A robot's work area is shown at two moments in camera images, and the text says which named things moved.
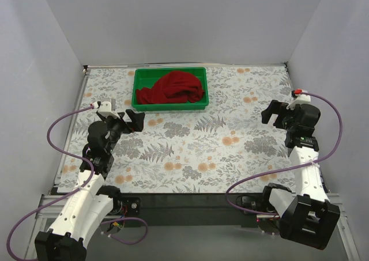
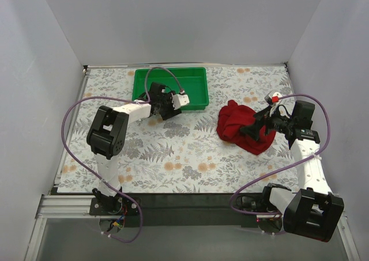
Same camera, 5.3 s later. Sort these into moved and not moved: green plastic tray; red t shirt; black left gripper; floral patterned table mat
Moved: red t shirt; black left gripper
Not moved: floral patterned table mat; green plastic tray
